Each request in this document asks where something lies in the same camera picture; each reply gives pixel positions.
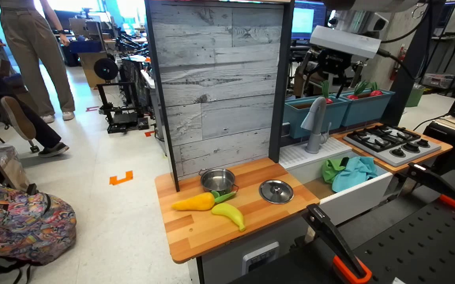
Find grey toy faucet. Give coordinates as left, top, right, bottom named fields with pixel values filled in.
left=300, top=96, right=327, bottom=155

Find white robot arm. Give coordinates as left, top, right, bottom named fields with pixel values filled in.
left=310, top=0, right=424, bottom=59

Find small steel pot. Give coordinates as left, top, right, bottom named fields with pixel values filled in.
left=199, top=169, right=236, bottom=193

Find wooden toy kitchen counter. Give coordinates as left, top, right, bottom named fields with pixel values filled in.
left=153, top=122, right=455, bottom=265

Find yellow toy pepper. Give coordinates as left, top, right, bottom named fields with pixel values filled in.
left=172, top=193, right=236, bottom=212

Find yellow toy banana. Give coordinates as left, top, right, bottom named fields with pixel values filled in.
left=212, top=204, right=247, bottom=231

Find round steel pot lid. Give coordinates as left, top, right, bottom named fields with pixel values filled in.
left=259, top=180, right=294, bottom=204

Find grey wood-pattern back panel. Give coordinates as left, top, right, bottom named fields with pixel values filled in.
left=146, top=0, right=292, bottom=183

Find green cloth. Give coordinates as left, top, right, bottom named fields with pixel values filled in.
left=321, top=158, right=348, bottom=183

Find black 3D printer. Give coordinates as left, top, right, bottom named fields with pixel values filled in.
left=93, top=57, right=149, bottom=134

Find teal planter box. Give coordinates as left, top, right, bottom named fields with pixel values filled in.
left=283, top=95, right=351, bottom=142
left=341, top=92, right=394, bottom=128

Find red toy radish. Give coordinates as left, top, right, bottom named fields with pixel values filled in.
left=348, top=81, right=383, bottom=101
left=319, top=74, right=334, bottom=104

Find light blue cloth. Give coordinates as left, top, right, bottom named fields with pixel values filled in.
left=332, top=156, right=378, bottom=193

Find white toy sink basin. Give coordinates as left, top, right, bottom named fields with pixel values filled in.
left=280, top=139, right=392, bottom=224

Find computer monitor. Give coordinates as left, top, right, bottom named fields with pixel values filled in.
left=291, top=0, right=327, bottom=43

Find grey toy stove top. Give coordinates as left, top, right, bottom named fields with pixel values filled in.
left=345, top=125, right=441, bottom=167

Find black pegboard table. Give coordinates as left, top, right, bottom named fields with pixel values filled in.
left=232, top=171, right=455, bottom=284

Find colourful patterned backpack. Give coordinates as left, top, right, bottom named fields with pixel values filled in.
left=0, top=186, right=78, bottom=265

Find standing person khaki trousers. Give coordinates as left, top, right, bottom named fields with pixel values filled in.
left=0, top=0, right=76, bottom=123

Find seated person dark trousers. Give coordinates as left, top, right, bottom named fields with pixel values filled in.
left=0, top=76, right=68, bottom=156

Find black clamp orange handle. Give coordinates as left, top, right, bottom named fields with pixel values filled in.
left=302, top=204, right=373, bottom=284
left=408, top=163, right=455, bottom=210

